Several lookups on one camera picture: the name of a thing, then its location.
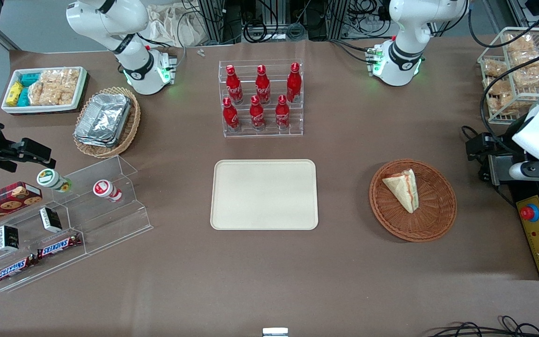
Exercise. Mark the beige plastic serving tray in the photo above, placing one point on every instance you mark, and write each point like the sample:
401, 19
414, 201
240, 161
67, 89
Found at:
264, 194

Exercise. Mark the green lid yoghurt cup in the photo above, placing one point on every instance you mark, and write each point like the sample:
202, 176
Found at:
50, 179

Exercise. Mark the clear bag of fried snacks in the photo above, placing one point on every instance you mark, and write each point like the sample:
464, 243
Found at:
520, 43
494, 68
531, 72
503, 99

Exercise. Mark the Snickers chocolate bar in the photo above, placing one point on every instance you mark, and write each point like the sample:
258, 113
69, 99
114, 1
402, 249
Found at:
59, 246
16, 269

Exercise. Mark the aluminium frame post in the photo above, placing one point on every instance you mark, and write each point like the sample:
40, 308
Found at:
344, 18
213, 21

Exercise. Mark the small black white box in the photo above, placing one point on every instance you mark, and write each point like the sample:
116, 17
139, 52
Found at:
7, 238
50, 220

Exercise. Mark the clear bag of rice crackers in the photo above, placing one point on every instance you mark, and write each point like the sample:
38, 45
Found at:
40, 93
67, 95
61, 76

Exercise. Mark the aluminium foil container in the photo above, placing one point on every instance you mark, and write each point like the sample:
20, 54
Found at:
92, 142
105, 117

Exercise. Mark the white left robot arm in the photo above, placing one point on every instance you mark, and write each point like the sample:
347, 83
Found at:
405, 51

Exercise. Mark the clear acrylic stepped shelf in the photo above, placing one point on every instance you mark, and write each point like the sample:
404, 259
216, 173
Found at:
110, 220

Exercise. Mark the red cola bottle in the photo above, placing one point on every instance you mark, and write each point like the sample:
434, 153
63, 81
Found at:
282, 113
230, 116
234, 86
294, 84
263, 86
257, 113

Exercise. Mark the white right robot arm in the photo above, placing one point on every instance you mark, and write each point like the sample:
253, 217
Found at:
131, 44

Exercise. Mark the wrapped triangle sandwich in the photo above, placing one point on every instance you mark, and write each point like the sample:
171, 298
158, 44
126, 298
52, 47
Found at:
404, 189

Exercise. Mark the red tartan cookie box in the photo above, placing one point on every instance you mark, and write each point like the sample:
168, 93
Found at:
5, 203

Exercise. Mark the round brown wicker basket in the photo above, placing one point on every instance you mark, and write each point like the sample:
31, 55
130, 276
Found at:
433, 215

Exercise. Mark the small white grey device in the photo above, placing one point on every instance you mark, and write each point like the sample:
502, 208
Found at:
275, 332

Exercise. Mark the beige crumpled cloth bag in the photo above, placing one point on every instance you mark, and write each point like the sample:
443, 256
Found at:
171, 23

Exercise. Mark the red lid yoghurt cup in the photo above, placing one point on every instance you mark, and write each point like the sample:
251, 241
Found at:
105, 189

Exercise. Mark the white rectangular snack bin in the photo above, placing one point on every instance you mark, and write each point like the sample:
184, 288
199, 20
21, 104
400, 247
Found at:
81, 89

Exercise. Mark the oval light wicker basket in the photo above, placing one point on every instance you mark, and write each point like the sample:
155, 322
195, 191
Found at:
129, 128

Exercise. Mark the yellow snack box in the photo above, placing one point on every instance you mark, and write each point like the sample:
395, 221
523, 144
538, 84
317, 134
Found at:
14, 93

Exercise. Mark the clear acrylic bottle rack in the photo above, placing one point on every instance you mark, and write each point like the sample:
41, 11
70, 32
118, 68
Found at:
293, 132

